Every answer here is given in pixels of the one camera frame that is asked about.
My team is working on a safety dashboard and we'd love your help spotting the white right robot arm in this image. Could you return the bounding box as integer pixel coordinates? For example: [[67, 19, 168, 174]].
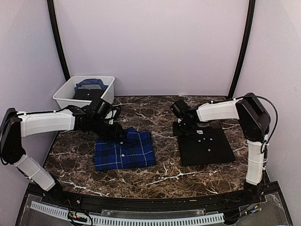
[[170, 93, 273, 186]]

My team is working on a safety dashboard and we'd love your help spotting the black vertical frame post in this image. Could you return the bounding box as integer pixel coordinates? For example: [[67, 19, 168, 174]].
[[227, 0, 256, 99], [47, 0, 71, 81]]

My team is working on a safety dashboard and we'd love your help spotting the black shirt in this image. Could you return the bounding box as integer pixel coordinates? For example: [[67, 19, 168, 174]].
[[72, 89, 105, 100], [176, 127, 235, 167]]

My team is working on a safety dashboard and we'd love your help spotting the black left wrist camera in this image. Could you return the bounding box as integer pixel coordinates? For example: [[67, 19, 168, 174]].
[[89, 98, 111, 118]]

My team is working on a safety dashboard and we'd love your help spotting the blue plaid long sleeve shirt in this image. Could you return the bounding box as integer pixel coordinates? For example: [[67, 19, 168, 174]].
[[93, 128, 156, 171]]

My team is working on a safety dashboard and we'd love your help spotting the blue patterned shirt in bin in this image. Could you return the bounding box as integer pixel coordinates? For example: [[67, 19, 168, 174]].
[[74, 79, 108, 92]]

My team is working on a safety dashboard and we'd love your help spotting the white plastic bin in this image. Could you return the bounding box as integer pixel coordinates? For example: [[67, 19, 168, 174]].
[[53, 75, 115, 108]]

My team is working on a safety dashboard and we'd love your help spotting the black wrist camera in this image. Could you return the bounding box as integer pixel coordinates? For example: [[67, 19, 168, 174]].
[[170, 99, 190, 119], [89, 98, 111, 118]]

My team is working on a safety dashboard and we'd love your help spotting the black shirt in bin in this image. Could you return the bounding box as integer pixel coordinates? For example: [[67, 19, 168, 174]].
[[72, 89, 105, 100]]

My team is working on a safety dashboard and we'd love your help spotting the black vertical frame post right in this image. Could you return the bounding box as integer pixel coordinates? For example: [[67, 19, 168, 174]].
[[227, 0, 256, 99]]

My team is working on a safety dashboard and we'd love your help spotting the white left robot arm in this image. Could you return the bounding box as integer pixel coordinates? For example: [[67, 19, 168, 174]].
[[0, 105, 123, 205]]

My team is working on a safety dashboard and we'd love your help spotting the black vertical frame post left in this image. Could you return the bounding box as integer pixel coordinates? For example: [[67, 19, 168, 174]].
[[47, 0, 71, 81]]

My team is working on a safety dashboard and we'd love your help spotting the white slotted cable duct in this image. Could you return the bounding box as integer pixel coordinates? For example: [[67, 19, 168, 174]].
[[30, 201, 224, 226]]

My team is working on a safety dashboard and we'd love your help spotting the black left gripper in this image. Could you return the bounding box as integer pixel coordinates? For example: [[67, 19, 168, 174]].
[[90, 116, 127, 141]]

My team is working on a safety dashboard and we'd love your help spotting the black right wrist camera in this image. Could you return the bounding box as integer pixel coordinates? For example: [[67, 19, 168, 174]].
[[170, 99, 190, 119]]

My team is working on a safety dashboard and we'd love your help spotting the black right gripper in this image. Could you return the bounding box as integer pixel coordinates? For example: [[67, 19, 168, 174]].
[[173, 120, 195, 137]]

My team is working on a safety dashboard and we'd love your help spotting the black front rail base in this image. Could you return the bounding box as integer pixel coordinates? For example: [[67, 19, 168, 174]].
[[16, 180, 293, 226]]

